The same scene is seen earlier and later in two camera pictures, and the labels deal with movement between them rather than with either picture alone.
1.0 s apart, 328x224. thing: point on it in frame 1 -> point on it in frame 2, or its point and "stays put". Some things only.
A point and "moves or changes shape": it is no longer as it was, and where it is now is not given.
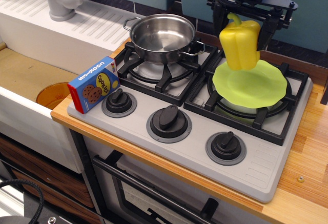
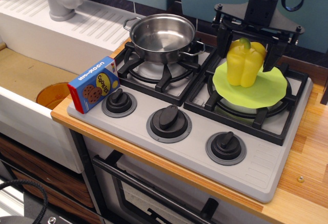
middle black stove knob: (169, 125) stays put
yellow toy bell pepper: (241, 40) moves or changes shape
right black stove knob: (226, 148) stays put
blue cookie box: (90, 87) stays put
